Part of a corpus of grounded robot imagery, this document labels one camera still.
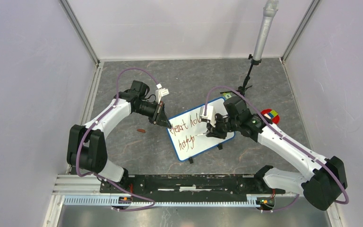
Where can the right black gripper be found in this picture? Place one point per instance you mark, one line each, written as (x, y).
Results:
(215, 131)

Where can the aluminium slotted cable rail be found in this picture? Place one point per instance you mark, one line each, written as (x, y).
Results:
(122, 201)

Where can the blue framed whiteboard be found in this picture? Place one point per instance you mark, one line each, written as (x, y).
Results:
(187, 135)

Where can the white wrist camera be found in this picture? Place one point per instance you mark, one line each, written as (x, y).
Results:
(207, 114)
(160, 92)

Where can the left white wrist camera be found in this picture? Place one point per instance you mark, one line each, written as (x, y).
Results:
(160, 92)

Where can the black microphone tripod stand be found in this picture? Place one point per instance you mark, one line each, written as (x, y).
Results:
(243, 88)

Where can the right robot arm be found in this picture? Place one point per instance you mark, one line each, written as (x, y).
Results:
(321, 180)

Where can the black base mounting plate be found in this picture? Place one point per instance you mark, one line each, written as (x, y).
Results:
(196, 188)

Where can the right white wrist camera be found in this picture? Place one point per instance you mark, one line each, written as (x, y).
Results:
(207, 114)

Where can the red plate with blocks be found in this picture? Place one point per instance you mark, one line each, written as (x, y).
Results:
(272, 115)

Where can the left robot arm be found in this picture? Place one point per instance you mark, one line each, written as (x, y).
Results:
(87, 143)

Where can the silver microphone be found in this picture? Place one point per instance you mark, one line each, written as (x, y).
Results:
(269, 11)

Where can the green owl number toy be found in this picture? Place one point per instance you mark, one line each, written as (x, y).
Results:
(227, 95)

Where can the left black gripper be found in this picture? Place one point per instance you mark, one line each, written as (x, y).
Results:
(159, 117)

